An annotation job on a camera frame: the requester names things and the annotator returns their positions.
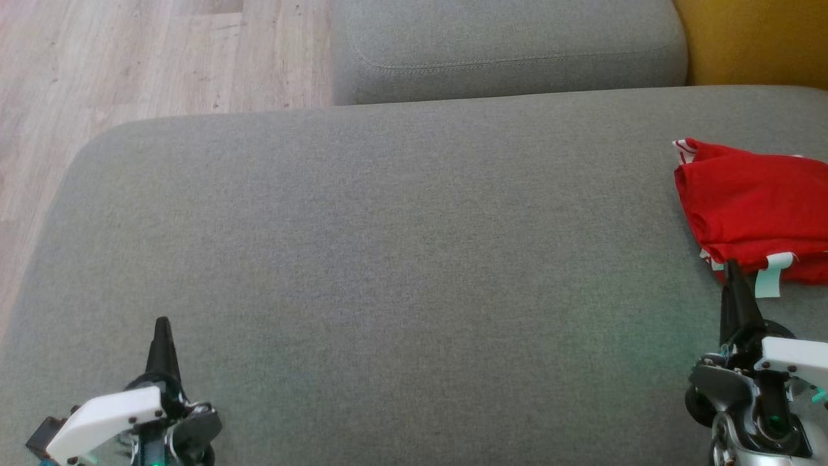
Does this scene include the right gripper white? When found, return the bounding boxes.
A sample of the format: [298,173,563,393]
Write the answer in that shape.
[684,259,828,448]

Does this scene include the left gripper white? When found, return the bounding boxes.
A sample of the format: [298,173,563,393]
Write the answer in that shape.
[45,316,224,466]

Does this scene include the red jersey shirt white sleeves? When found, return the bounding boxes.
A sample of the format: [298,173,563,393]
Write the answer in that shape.
[674,139,828,299]

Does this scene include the large grey sofa seat cushion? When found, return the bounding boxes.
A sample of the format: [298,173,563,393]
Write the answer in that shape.
[0,84,828,466]

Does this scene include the large yellow sofa backrest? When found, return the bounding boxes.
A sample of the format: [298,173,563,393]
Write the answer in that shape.
[671,0,828,89]

